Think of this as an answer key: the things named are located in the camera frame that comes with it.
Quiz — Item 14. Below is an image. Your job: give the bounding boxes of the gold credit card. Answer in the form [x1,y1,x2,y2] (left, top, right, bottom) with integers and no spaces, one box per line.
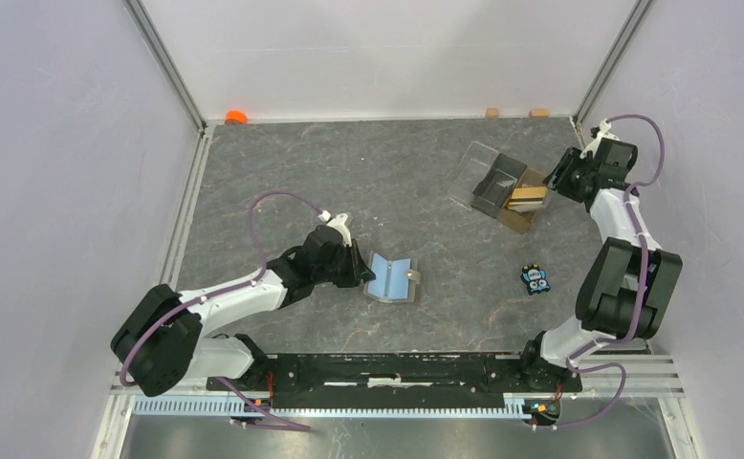
[507,186,548,206]

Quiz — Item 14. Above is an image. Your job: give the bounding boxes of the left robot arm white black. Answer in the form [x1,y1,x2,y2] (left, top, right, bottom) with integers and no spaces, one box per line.
[110,225,376,397]

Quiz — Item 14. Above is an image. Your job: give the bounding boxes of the olive card holder wallet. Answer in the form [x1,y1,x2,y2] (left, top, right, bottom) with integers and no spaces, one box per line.
[362,251,422,304]

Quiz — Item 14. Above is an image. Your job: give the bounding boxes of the wooden block middle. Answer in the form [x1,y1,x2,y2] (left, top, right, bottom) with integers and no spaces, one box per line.
[529,108,550,118]

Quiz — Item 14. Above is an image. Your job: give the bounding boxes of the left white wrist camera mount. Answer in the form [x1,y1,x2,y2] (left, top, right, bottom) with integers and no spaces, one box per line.
[317,210,352,247]

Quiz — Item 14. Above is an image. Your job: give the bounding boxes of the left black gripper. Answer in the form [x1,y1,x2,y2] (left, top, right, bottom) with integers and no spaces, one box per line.
[313,238,376,288]

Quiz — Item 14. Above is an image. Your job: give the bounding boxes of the silver credit card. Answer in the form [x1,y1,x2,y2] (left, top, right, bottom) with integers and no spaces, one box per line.
[506,196,550,213]

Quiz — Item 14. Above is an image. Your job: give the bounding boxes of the white slotted cable duct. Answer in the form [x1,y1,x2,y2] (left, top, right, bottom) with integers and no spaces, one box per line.
[133,395,531,421]

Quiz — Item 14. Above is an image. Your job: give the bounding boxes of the orange round cap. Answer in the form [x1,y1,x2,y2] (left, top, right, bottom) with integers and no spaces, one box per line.
[224,110,248,125]

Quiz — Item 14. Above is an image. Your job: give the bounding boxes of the clear three-compartment plastic box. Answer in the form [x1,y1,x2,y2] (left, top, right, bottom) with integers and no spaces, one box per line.
[448,142,545,234]

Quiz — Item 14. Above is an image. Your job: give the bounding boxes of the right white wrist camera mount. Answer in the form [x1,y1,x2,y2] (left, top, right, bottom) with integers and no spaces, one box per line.
[580,119,619,159]

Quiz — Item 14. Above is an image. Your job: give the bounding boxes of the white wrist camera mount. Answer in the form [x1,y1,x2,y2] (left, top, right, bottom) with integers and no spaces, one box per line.
[317,210,352,247]
[580,119,619,159]

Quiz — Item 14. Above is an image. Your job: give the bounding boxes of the black blue owl sticker toy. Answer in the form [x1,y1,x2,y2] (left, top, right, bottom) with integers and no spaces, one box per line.
[521,264,551,295]

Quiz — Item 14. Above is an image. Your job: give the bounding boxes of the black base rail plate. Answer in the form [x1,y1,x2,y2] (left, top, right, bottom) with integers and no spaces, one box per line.
[232,352,582,408]

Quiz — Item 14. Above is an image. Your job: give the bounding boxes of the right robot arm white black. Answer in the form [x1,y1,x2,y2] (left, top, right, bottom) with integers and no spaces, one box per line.
[518,135,683,391]

